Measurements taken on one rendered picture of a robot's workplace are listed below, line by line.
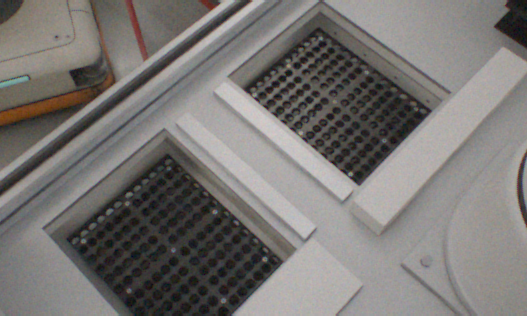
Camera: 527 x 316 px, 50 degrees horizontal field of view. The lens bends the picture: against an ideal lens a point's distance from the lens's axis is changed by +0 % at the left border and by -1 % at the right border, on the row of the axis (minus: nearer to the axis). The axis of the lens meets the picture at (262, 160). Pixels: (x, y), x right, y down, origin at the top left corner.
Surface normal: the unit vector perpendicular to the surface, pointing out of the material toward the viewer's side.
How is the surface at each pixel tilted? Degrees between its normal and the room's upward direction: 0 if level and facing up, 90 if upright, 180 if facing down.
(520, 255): 90
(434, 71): 0
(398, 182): 0
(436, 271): 0
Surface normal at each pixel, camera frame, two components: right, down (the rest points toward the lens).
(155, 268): 0.00, -0.45
